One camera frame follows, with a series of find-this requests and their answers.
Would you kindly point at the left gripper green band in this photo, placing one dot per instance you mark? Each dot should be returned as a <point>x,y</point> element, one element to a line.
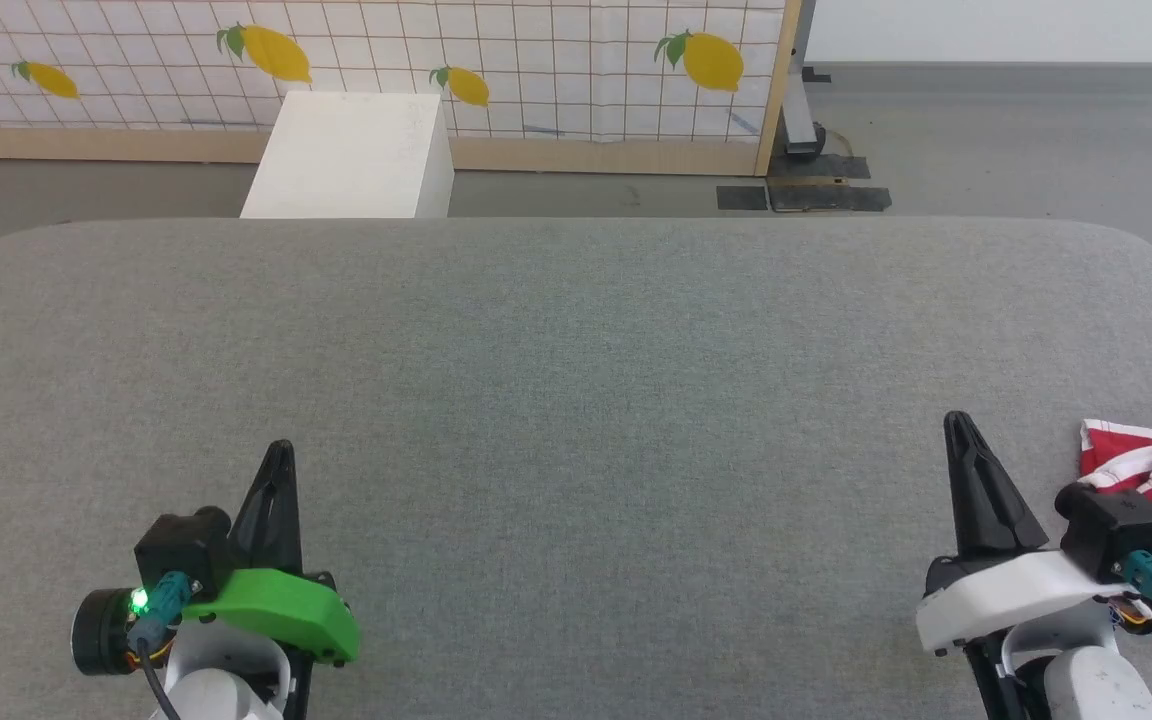
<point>286,610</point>

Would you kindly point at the lemon-patterned partition panel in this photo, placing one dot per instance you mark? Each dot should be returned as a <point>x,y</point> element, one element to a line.
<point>386,60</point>

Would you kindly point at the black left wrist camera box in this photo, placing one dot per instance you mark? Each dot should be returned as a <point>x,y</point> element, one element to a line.
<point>181,550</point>

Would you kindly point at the long black floor mat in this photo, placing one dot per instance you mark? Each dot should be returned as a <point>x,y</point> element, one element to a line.
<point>821,167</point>
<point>831,199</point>

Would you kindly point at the short black floor mat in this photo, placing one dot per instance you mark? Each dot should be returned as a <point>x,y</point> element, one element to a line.
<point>742,198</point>

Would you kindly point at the grey metal stand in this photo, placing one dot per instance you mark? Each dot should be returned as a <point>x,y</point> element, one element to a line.
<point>798,90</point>

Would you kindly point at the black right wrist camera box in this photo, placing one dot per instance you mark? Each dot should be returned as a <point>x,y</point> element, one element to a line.
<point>1116,525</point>

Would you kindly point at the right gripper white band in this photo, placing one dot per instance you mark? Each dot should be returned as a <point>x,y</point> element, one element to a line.
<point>1006,600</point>

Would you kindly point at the white box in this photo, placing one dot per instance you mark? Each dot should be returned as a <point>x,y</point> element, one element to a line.
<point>356,160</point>

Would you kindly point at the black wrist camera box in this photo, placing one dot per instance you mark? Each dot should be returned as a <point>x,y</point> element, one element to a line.
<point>181,550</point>
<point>1116,525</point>

